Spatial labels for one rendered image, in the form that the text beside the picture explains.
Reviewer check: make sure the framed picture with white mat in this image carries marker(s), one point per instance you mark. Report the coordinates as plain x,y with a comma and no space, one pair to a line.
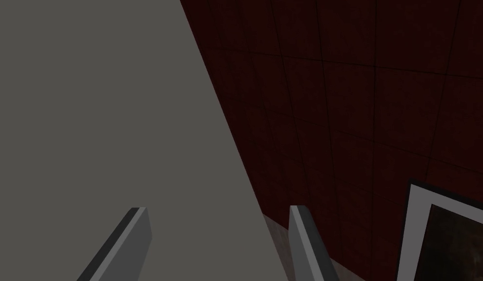
452,242

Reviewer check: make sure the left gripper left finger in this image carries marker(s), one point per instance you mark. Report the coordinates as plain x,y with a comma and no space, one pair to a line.
122,249

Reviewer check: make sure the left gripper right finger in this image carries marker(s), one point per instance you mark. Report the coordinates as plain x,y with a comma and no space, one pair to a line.
309,249

